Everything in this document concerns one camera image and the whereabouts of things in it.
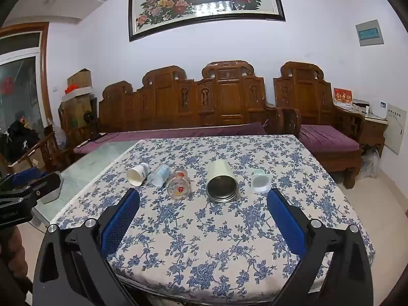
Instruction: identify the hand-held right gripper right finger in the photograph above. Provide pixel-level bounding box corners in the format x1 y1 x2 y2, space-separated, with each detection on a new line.
266 187 375 306

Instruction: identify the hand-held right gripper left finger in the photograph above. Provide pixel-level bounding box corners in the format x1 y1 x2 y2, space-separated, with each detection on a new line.
32 187 141 306

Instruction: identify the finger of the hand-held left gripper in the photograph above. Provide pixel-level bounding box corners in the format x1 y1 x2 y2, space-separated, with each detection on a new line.
0 171 62 205
0 167 48 189

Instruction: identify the person's left forearm brown sleeve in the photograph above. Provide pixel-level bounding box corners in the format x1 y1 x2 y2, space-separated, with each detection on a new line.
0 226 34 306

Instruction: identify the white paper cup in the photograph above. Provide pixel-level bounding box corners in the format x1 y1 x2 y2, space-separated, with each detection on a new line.
126 162 151 187

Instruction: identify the white square plastic cup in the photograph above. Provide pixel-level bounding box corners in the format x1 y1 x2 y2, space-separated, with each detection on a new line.
249 170 274 194

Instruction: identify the clear plastic cup blue print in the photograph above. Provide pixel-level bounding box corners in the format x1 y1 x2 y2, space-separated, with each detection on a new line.
147 164 171 187

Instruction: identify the glass cup red print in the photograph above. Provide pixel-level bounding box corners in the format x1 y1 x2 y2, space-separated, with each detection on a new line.
167 167 191 201

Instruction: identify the cream steel tumbler cup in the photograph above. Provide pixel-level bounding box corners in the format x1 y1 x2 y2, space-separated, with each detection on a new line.
206 160 239 204

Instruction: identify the wooden chair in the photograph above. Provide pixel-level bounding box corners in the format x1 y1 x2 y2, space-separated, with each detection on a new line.
0 132 75 176

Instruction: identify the black clothes pile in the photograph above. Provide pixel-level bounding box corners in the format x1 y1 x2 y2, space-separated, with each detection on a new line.
0 119 41 164

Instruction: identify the large cardboard box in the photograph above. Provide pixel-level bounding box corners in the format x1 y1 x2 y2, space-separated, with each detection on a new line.
59 95 97 136

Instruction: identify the black desk fan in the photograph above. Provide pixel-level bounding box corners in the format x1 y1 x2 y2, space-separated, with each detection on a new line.
83 110 100 141

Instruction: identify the blue floral tablecloth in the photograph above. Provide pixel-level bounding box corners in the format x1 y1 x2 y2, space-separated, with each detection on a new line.
51 134 375 304

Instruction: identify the red window decoration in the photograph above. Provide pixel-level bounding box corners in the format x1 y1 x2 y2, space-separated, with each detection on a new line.
0 76 15 95

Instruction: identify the purple armchair cushion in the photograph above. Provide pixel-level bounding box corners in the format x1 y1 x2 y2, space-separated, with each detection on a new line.
300 124 361 154

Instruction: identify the wooden framed glass door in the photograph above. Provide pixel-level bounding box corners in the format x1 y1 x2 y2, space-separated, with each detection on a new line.
0 22 54 141

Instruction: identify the purple sofa cushion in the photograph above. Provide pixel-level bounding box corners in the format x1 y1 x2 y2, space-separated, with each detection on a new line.
73 122 269 154

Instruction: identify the clear plastic bag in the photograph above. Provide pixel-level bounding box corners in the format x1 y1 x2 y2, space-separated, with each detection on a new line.
360 148 380 180

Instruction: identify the small cardboard box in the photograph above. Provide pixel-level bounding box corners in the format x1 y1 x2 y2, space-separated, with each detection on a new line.
67 68 93 89

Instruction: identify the wooden side table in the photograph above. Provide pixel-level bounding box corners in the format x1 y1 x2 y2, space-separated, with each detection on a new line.
335 105 389 167

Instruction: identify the carved wooden armchair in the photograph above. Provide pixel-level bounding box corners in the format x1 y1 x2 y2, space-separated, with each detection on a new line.
273 61 364 189

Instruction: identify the carved wooden sofa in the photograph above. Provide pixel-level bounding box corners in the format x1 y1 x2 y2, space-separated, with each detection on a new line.
98 60 285 136

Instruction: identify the red gift box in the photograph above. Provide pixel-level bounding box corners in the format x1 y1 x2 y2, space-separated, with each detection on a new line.
333 87 353 106

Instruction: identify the small white box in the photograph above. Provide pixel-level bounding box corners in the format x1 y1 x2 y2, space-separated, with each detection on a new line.
352 99 371 114

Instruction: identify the white box blue label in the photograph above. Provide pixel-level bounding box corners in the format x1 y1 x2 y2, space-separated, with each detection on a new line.
371 100 388 119

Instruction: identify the framed peacock flower painting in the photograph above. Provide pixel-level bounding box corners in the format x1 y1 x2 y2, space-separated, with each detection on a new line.
128 0 286 42

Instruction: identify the grey wall electrical box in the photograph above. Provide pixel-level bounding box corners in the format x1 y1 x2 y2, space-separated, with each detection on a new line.
355 19 385 47

